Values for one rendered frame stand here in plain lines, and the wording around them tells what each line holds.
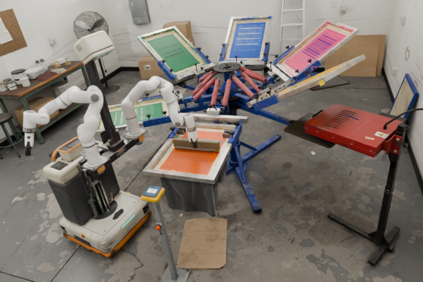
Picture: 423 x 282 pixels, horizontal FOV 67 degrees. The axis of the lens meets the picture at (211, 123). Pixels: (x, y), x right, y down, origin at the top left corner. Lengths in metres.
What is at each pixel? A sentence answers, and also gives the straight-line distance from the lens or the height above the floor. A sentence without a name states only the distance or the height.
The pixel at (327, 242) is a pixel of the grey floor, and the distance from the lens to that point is 3.24.
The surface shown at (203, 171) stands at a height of 0.95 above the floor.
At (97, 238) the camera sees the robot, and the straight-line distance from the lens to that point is 3.21.
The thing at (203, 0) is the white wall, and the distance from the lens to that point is 6.88.
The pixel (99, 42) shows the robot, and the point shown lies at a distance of 2.24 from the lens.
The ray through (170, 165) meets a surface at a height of 0.95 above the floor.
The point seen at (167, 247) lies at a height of 0.41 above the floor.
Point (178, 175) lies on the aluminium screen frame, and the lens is 2.40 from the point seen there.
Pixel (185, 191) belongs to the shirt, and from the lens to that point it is 2.62.
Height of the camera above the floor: 2.43
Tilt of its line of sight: 29 degrees down
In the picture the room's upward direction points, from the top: 7 degrees counter-clockwise
